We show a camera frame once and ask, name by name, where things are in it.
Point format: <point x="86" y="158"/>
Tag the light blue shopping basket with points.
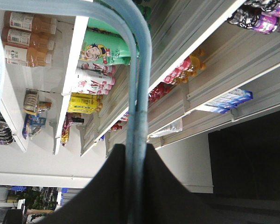
<point x="128" y="20"/>

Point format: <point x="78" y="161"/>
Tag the white supermarket shelf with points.
<point x="34" y="100"/>

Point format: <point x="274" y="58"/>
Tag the orange juice bottle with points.
<point x="26" y="56"/>
<point x="35" y="23"/>
<point x="38" y="41"/>

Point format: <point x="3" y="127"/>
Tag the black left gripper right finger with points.
<point x="167" y="201"/>

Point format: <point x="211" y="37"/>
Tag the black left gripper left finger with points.
<point x="101" y="201"/>

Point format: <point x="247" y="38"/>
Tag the green snack bag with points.
<point x="103" y="44"/>

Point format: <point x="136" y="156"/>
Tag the yellow drink pack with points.
<point x="85" y="103"/>

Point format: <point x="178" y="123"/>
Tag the blue white toothpaste boxes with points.
<point x="227" y="101"/>

